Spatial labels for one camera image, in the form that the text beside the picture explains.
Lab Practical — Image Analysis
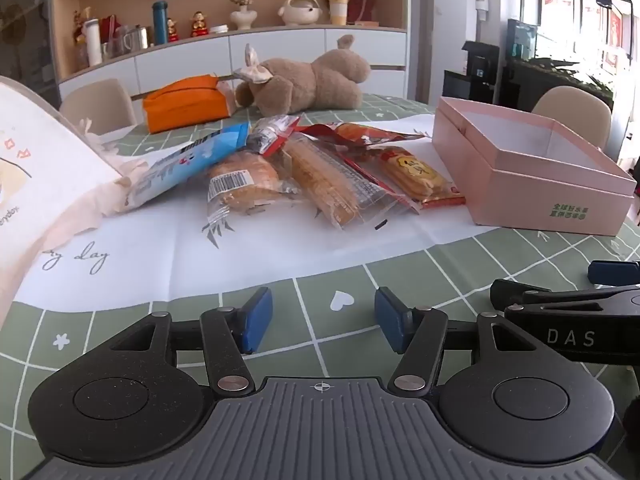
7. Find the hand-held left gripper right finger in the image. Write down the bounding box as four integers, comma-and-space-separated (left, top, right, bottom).
374, 286, 538, 395

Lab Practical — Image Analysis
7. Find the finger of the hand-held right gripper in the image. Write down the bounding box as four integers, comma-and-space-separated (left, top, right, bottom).
490, 279, 640, 311
587, 260, 640, 286

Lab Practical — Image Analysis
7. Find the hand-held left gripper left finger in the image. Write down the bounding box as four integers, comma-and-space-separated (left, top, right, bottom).
107, 287, 274, 396

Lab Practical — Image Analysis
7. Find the pink cardboard box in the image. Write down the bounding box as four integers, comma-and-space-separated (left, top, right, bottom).
431, 96, 638, 237

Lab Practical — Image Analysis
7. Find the blue snack packet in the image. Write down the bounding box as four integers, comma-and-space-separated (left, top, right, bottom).
122, 122, 251, 211

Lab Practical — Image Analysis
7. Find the green checked tablecloth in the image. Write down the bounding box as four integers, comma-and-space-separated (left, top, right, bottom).
0, 91, 640, 480

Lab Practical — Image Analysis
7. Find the clear bread packet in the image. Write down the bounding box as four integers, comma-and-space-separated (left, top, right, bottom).
205, 152, 306, 231

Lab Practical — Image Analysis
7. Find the long biscuit packet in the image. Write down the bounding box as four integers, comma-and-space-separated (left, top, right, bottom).
272, 130, 421, 231

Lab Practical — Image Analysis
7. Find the yellow rice cracker packet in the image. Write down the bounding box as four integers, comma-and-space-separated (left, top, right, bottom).
372, 145, 467, 211

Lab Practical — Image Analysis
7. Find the beige chair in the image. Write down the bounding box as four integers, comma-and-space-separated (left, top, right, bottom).
59, 78, 138, 136
531, 85, 613, 153

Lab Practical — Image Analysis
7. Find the red black snack packet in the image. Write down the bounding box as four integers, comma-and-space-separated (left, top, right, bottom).
247, 115, 301, 158

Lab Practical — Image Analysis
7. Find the glass fish tank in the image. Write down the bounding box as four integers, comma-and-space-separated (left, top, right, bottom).
506, 0, 635, 111

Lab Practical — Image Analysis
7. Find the orange tissue pouch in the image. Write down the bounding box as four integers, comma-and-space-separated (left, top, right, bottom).
142, 75, 236, 135

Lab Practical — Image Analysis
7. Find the black appliance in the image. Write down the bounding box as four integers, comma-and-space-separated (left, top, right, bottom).
442, 40, 501, 106

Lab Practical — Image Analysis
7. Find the brown plush toy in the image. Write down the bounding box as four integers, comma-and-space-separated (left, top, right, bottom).
234, 35, 372, 116

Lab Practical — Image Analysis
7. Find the white flower vase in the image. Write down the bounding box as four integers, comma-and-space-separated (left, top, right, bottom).
230, 0, 257, 31

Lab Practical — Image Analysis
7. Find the steel mug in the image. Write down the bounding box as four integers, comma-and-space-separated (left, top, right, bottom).
122, 25, 151, 52

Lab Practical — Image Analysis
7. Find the blue bottle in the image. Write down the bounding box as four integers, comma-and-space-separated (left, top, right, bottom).
152, 1, 168, 46

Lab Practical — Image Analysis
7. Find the white bunny ornament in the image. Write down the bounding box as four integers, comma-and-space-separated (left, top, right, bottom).
277, 0, 323, 27

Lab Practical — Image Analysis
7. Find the red brown plush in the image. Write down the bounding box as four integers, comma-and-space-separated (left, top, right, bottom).
340, 0, 378, 25

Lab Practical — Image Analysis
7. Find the white thermos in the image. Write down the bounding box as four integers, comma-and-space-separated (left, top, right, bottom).
82, 19, 103, 67

